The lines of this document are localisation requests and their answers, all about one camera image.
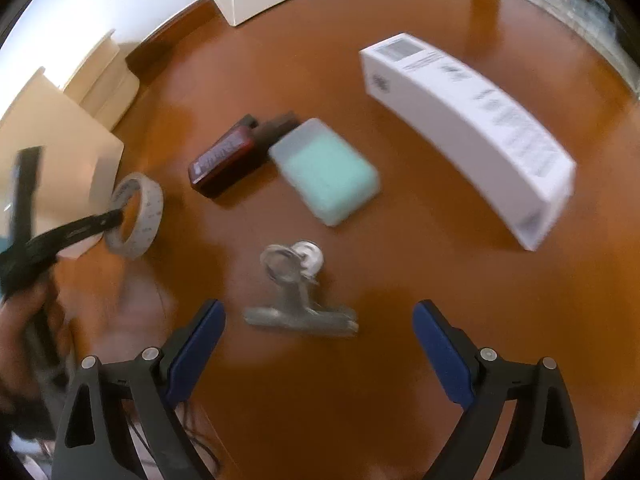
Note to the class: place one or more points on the mint green plastic box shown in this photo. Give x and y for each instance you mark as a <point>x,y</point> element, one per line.
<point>325,172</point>

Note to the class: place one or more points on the beige square trash bin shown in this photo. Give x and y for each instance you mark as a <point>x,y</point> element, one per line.
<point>55,160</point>

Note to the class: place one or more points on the person's left hand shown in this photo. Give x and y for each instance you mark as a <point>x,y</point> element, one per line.
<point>25,350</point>

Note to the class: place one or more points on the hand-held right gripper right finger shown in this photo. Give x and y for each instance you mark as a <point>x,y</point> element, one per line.
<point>445,355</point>

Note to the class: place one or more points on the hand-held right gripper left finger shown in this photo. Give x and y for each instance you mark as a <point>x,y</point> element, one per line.
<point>195,350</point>

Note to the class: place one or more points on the clear tape roll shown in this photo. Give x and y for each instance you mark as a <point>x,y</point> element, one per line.
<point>145,220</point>

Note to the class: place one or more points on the long white cardboard box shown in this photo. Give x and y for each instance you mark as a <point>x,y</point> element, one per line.
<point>480,130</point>

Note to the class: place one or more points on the metal binder clip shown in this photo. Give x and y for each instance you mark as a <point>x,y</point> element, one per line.
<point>295,305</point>

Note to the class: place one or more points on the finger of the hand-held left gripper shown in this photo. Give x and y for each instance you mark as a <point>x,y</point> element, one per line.
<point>75,232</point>
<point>27,190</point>

